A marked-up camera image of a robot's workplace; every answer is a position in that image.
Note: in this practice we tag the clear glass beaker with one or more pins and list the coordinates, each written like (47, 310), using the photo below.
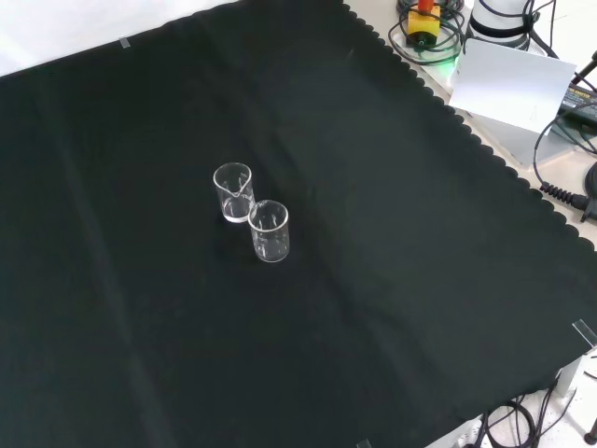
(233, 196)
(269, 235)

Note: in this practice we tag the black scalloped bench cloth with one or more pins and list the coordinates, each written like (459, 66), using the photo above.
(140, 280)

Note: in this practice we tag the grey board stand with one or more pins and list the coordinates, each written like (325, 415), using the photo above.
(517, 140)

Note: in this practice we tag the yellow stop button box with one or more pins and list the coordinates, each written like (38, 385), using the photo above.
(423, 24)

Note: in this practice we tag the clear tape strip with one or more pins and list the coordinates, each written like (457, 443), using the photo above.
(585, 332)
(125, 43)

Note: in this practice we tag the pale white board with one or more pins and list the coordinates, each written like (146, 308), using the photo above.
(510, 84)

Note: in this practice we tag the black power adapter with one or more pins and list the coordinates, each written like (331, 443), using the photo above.
(578, 100)

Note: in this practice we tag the black tripod leg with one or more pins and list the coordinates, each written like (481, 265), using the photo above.
(587, 69)

